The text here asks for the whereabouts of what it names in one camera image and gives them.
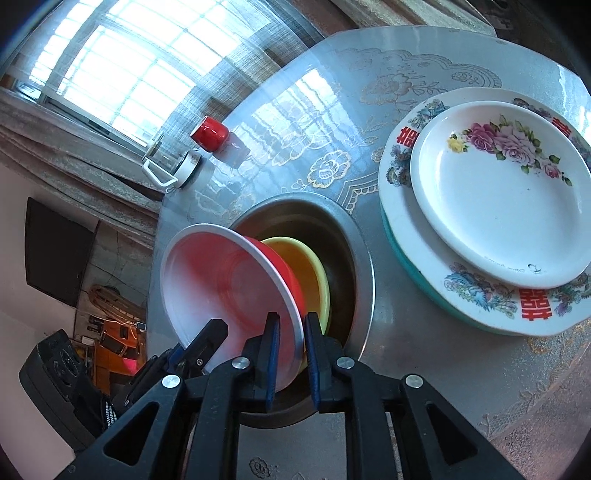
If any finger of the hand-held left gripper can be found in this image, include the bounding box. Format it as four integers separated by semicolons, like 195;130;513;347
164;345;186;376
182;318;230;377

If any black box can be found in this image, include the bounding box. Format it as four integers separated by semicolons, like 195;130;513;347
18;329;105;453

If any red mug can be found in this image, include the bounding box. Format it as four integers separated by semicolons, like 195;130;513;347
190;116;228;152

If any large white red-print plate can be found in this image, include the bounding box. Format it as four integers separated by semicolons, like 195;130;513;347
378;88;591;337

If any stainless steel bowl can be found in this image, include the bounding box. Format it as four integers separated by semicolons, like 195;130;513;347
228;194;376;418

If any red plastic bowl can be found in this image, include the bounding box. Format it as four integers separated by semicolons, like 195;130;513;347
160;224;306;391

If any large grid window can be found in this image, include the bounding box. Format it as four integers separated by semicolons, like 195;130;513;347
0;0;287;139

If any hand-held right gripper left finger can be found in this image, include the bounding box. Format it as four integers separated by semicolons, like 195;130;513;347
55;311;282;480

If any cluttered orange cabinet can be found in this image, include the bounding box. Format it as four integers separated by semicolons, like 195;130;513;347
74;286;148;398

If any black wall television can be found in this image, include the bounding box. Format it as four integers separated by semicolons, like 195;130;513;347
24;197;98;308

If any beige drape curtain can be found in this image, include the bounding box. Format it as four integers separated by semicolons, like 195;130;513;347
332;0;499;33

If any glass pitcher with white handle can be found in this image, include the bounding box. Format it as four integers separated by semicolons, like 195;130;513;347
141;135;202;193

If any white plate with pink flowers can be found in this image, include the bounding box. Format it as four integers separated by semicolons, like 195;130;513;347
410;100;591;290

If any sheer white curtain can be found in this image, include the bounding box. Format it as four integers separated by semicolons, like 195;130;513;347
0;0;324;153

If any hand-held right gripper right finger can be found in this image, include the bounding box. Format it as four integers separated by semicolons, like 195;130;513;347
302;312;525;480

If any teal plate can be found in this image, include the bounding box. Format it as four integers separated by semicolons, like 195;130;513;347
379;203;532;337

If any yellow bowl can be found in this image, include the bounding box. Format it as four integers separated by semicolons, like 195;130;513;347
261;237;331;374

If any grey patterned curtain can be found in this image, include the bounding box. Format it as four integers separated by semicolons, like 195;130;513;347
0;88;162;222

